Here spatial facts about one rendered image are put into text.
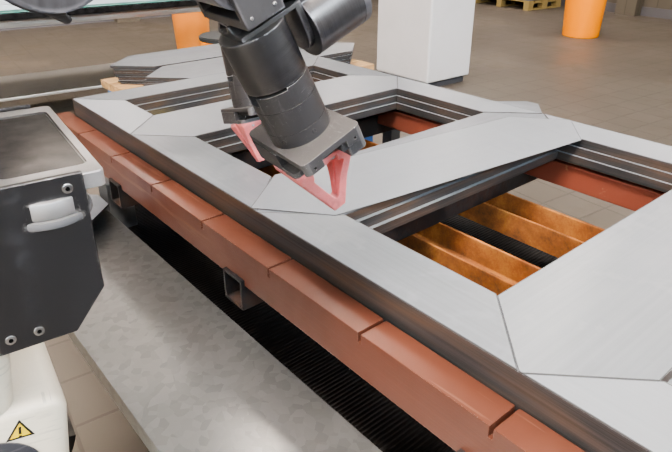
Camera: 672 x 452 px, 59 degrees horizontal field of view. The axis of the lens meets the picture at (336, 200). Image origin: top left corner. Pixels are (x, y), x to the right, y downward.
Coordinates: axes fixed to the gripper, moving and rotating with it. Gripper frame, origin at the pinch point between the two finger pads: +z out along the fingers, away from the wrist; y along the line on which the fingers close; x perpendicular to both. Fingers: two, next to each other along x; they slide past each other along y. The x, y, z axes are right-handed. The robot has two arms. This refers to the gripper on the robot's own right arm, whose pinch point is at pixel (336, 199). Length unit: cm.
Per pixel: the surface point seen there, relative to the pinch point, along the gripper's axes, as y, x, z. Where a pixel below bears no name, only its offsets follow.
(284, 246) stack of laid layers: 19.3, 2.8, 16.5
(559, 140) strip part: 21, -54, 40
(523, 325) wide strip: -13.8, -7.4, 17.8
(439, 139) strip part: 34, -37, 32
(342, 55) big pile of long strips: 117, -67, 50
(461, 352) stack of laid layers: -11.6, -0.7, 16.8
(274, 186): 32.1, -3.5, 16.2
